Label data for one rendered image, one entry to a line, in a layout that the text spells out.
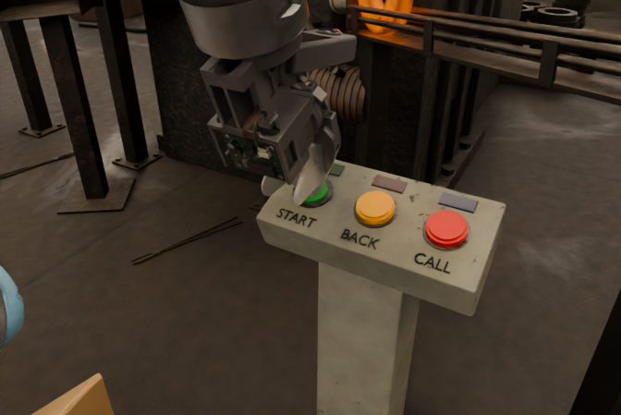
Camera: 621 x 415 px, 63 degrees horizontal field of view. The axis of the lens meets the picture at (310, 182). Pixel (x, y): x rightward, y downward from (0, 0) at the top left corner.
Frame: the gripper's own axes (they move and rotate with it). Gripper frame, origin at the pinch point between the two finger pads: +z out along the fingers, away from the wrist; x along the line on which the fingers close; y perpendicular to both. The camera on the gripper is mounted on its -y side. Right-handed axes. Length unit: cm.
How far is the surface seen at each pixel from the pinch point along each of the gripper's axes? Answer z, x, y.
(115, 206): 73, -97, -22
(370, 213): 0.6, 7.5, 1.2
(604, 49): -2.4, 24.2, -27.3
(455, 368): 71, 14, -14
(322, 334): 16.6, 3.3, 9.1
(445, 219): 0.6, 14.7, -0.6
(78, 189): 73, -116, -23
